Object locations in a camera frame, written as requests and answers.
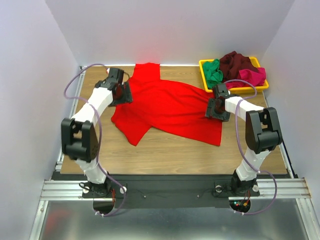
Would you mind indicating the green t shirt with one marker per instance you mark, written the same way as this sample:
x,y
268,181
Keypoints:
x,y
212,73

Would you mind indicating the yellow plastic bin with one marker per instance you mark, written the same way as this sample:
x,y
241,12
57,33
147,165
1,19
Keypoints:
x,y
237,90

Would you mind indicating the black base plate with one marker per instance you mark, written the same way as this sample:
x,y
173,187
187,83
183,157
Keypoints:
x,y
149,191

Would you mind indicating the magenta t shirt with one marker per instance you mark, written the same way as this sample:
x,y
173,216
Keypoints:
x,y
255,78

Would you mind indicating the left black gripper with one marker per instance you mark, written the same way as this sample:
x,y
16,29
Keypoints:
x,y
127,98

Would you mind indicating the aluminium frame rail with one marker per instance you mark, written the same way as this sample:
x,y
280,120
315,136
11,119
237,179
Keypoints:
x,y
62,187

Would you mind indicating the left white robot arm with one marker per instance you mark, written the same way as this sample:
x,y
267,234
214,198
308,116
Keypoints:
x,y
79,140

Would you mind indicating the maroon t shirt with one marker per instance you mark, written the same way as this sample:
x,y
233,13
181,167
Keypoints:
x,y
232,63

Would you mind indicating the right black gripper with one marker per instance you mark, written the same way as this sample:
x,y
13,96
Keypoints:
x,y
217,115

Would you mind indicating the red t shirt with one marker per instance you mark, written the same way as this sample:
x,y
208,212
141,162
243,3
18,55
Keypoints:
x,y
174,107

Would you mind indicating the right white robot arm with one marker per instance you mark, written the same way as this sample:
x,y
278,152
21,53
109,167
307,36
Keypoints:
x,y
262,134

